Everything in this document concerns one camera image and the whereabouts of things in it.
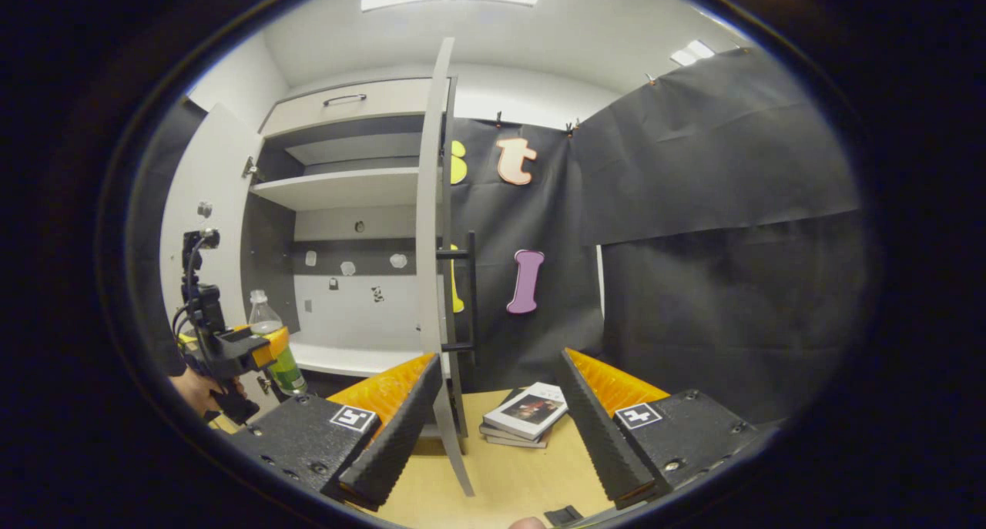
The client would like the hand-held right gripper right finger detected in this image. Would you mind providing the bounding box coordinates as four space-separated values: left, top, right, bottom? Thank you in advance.
556 349 786 511

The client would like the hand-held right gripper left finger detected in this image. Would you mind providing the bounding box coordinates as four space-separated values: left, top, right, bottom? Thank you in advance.
231 352 445 513

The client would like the clear bottle with green label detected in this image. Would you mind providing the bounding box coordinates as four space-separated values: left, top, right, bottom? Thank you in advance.
248 289 307 397

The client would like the grey cabinet door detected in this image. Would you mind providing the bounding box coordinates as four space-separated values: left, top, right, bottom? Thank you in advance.
414 38 478 497
159 103 267 376

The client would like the grey cabinet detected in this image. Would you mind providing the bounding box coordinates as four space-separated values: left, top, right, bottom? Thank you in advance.
240 77 451 380

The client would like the white cover book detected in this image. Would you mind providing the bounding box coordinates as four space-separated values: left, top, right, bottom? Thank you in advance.
483 383 569 440

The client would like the black backdrop cloth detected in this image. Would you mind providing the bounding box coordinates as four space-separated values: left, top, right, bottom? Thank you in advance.
127 98 209 376
447 45 864 426

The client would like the small ceiling light panel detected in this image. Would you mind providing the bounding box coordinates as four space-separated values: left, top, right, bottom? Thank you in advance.
669 39 716 68

